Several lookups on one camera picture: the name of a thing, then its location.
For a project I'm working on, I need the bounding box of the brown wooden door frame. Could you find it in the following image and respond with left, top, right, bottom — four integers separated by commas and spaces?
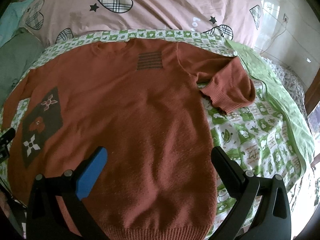
305, 75, 319, 115

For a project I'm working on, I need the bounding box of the white charging cable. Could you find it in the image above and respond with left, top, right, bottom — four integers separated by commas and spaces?
260, 19, 288, 54

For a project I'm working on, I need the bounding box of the grey green pillow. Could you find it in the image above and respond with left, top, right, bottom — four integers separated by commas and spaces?
0, 28, 44, 105

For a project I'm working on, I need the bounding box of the rust orange knit sweater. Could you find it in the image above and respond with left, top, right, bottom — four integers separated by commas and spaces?
2, 39, 255, 239

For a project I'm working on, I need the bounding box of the lime green towel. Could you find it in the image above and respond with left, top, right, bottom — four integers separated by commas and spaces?
224, 39, 315, 176

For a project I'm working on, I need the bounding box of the light blue floral pillow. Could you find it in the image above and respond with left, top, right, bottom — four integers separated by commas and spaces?
0, 0, 34, 46

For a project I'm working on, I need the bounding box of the white wall socket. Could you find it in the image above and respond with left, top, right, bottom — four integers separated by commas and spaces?
283, 14, 289, 23

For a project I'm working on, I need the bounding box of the pink quilt with plaid hearts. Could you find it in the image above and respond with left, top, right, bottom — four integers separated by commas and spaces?
20, 0, 263, 47

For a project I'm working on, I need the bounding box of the green white checkered bed sheet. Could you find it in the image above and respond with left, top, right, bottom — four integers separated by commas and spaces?
0, 29, 316, 240

